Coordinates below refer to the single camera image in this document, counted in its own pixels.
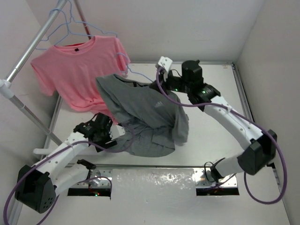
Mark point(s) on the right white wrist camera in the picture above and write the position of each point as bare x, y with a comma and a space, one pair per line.
164, 64

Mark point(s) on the silver clothes rack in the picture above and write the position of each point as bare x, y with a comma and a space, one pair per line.
18, 134

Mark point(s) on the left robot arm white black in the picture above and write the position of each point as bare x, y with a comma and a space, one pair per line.
39, 185

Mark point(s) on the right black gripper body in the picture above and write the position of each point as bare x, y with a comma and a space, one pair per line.
175, 83

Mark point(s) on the pink t shirt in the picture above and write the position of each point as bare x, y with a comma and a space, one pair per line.
72, 71

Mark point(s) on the grey t shirt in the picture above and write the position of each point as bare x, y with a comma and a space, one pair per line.
153, 124

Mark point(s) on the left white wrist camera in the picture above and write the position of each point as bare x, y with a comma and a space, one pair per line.
116, 131

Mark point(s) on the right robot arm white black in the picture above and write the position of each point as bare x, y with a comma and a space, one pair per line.
258, 145

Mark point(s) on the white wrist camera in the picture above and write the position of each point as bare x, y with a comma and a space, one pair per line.
116, 131
164, 64

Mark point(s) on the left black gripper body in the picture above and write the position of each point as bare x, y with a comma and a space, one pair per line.
103, 140

